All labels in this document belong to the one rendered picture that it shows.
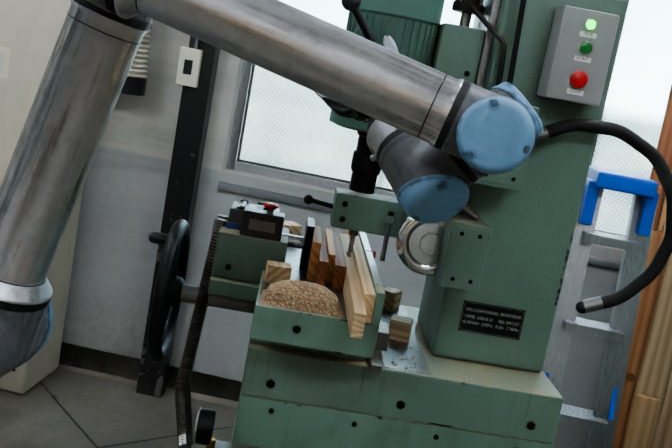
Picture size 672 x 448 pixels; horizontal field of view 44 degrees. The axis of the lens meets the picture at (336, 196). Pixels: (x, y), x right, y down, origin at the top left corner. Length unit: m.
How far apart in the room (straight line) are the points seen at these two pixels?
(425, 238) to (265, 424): 0.44
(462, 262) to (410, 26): 0.44
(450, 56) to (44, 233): 0.78
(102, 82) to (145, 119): 1.86
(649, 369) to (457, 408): 1.36
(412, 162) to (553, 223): 0.53
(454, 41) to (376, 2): 0.16
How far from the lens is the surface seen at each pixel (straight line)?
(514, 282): 1.63
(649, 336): 2.83
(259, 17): 1.04
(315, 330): 1.42
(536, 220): 1.61
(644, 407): 2.83
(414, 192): 1.14
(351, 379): 1.53
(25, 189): 1.31
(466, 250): 1.50
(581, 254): 2.38
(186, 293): 1.70
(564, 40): 1.53
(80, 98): 1.26
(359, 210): 1.63
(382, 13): 1.57
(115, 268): 3.23
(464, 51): 1.59
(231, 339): 3.17
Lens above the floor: 1.31
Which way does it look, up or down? 9 degrees down
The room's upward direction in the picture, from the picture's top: 11 degrees clockwise
